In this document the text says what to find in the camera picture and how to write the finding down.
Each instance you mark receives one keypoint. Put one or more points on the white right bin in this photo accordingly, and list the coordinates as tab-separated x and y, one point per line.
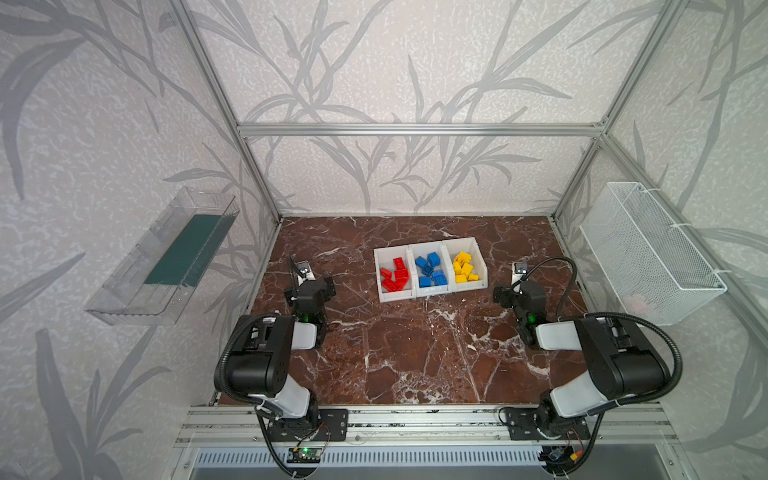
470	246

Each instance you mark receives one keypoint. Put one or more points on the clear acrylic wall shelf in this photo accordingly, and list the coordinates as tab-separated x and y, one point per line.
154	283

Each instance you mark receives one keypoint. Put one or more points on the red long studded brick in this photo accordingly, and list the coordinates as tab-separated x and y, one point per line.
393	285

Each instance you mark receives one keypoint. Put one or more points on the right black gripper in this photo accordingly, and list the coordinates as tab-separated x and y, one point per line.
516	289

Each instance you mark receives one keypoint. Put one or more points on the white wire mesh basket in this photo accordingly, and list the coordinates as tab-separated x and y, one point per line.
642	250

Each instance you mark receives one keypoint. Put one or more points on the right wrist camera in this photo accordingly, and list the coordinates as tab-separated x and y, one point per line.
519	270

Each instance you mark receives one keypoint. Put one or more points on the blue long brick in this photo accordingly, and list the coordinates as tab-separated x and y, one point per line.
439	278

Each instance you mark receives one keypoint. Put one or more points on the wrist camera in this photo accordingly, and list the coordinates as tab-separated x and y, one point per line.
519	270
303	272

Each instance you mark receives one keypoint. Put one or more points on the white bin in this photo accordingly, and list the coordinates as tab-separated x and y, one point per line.
470	246
429	264
384	259

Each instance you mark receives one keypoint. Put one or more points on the pink object in basket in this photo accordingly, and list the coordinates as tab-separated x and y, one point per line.
637	305

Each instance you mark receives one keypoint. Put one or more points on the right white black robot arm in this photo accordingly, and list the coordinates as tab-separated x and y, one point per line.
628	360

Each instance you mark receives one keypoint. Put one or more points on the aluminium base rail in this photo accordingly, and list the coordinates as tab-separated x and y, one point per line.
418	425

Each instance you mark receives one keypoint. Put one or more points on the white middle bin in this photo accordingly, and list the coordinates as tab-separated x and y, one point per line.
429	264

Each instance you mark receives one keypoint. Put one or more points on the white left bin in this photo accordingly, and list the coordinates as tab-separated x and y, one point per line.
384	259

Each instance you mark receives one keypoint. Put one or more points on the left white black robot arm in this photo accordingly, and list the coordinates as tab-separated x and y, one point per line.
254	367

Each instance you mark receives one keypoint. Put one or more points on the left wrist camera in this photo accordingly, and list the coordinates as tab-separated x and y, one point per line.
303	272

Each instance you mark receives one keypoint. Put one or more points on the left circuit board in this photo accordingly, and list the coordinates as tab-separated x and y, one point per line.
305	455

